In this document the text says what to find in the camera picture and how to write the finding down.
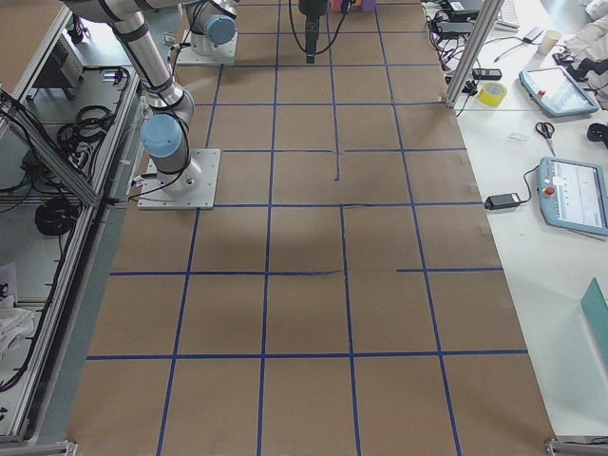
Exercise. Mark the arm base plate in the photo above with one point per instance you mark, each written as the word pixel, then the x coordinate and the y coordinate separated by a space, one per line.
pixel 201 52
pixel 195 188

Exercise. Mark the blue teach pendant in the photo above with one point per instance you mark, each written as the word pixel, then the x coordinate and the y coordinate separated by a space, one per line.
pixel 556 92
pixel 573 195

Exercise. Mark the black handled scissors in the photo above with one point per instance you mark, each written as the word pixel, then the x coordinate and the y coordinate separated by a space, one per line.
pixel 546 130

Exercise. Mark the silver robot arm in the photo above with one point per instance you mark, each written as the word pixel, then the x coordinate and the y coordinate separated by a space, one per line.
pixel 165 134
pixel 214 23

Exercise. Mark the black power adapter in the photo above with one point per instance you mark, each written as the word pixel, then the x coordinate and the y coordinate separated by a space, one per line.
pixel 502 201

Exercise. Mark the purple foam cube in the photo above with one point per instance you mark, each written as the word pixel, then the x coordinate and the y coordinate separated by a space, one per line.
pixel 368 5

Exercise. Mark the paper cup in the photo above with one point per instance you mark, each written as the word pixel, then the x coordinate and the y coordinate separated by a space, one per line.
pixel 549 40

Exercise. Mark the aluminium frame post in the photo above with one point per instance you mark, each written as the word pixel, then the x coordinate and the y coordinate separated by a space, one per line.
pixel 483 26

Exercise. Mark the yellow tape roll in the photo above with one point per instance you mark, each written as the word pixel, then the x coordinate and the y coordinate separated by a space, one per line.
pixel 492 94

